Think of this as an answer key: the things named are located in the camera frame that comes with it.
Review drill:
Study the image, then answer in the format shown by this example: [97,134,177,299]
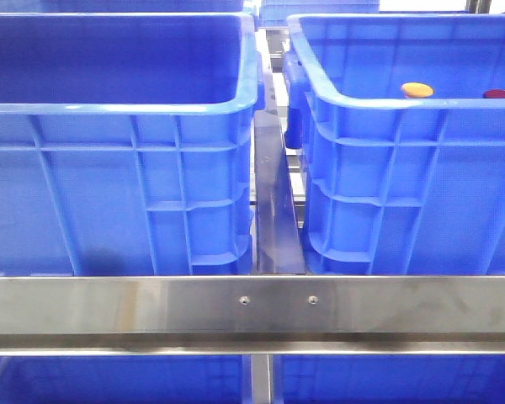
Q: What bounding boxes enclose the steel shelf divider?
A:
[254,109,306,275]

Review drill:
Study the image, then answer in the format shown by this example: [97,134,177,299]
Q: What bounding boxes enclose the blue plastic crate right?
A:
[284,13,505,275]

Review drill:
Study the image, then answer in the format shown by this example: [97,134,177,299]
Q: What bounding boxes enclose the blue plastic crate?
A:
[284,13,505,275]
[0,13,263,276]

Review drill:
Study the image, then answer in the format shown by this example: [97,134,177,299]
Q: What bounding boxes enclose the blue plastic crate left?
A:
[0,13,263,276]

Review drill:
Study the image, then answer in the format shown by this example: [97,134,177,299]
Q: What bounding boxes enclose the blue crate lower right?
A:
[275,354,505,403]

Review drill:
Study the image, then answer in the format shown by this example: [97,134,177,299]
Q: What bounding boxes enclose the blue crate rear right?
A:
[259,0,380,28]

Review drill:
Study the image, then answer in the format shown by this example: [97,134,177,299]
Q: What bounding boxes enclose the yellow push button upright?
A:
[401,82,434,98]

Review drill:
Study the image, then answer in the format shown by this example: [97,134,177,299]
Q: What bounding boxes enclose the red push button upright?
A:
[482,88,505,99]

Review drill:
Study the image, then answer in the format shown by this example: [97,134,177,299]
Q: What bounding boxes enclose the blue crate lower left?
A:
[0,356,252,403]

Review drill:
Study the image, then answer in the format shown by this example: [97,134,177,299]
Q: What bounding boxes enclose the blue crate rear left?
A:
[0,0,257,14]

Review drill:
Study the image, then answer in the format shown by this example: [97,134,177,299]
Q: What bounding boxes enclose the steel shelf front rail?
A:
[0,275,505,355]

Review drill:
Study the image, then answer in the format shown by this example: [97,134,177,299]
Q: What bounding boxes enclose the steel vertical post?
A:
[251,354,274,404]

